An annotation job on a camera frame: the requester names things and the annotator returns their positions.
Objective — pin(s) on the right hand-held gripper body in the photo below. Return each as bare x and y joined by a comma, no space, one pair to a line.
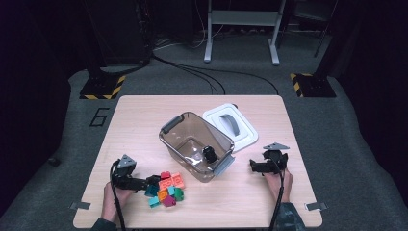
275,160

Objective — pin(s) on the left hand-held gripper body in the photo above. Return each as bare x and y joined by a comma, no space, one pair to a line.
125,174

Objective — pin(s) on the dark teal toy block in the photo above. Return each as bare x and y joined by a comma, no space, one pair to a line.
151,191

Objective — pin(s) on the red toy block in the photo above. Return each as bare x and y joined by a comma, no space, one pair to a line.
165,175

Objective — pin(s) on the coral toy block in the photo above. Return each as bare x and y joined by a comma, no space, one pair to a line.
165,184

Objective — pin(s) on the light teal toy block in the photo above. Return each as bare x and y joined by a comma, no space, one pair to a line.
171,190
154,202

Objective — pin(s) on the orange toy block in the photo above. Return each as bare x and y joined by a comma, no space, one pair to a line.
162,194

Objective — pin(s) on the magenta toy block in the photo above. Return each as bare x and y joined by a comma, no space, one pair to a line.
169,201

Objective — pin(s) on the transparent brown storage bin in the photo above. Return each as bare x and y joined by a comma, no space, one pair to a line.
192,138

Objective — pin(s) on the person's left hand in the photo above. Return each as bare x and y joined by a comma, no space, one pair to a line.
120,195

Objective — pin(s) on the person's right hand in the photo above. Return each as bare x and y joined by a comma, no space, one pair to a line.
277,187

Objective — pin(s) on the salmon toy block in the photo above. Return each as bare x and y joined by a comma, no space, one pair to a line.
178,180

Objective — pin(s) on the green toy block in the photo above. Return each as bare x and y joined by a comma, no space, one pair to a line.
179,194

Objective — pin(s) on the grey tape strip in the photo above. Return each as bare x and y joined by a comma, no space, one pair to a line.
317,206
80,206

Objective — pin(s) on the small black floor object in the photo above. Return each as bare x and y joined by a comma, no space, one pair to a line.
54,162

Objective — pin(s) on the black stand with striped base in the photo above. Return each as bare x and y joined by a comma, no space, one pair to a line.
316,86
101,86

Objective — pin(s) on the black equipment rack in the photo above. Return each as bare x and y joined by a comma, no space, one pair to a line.
128,32

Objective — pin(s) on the white metal stand frame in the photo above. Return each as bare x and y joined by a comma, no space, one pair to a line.
243,17

